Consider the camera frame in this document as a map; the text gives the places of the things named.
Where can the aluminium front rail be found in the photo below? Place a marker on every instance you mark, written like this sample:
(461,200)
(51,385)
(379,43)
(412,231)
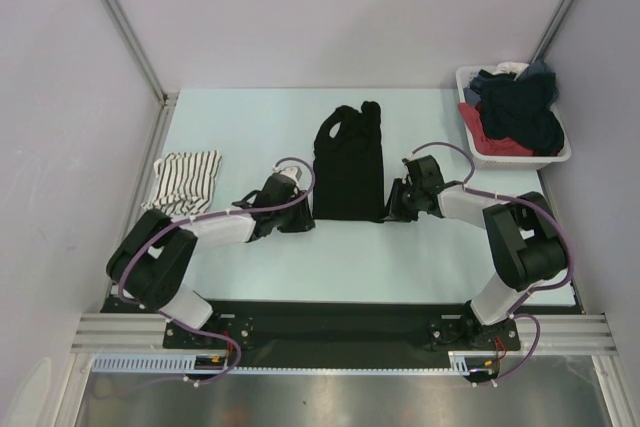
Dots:
(588,335)

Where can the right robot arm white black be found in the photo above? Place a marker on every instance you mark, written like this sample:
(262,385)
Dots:
(527,246)

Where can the black white striped tank top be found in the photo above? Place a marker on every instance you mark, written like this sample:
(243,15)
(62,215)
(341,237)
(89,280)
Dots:
(184,183)

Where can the left aluminium corner post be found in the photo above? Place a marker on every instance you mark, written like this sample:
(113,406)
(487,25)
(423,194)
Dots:
(132,43)

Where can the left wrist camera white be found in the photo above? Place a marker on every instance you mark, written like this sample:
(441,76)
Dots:
(294,173)

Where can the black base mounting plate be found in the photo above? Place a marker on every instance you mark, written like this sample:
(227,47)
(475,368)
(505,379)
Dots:
(287,334)

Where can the white slotted cable duct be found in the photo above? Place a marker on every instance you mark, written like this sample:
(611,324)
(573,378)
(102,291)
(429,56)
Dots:
(202,364)

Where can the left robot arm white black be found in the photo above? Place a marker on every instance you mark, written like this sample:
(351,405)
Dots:
(150,264)

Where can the aluminium corner post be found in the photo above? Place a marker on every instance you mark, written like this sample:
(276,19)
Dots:
(132,43)
(565,2)

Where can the right aluminium corner post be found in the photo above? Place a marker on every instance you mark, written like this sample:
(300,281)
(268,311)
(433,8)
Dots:
(565,2)

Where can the white plastic laundry basket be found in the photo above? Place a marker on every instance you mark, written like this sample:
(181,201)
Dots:
(515,159)

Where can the dark clothes pile in basket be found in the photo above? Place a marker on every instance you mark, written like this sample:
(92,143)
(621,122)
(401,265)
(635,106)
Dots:
(508,110)

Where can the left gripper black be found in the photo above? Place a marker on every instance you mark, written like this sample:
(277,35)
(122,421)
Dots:
(303,221)

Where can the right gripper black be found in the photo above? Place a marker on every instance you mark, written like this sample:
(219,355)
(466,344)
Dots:
(393,210)

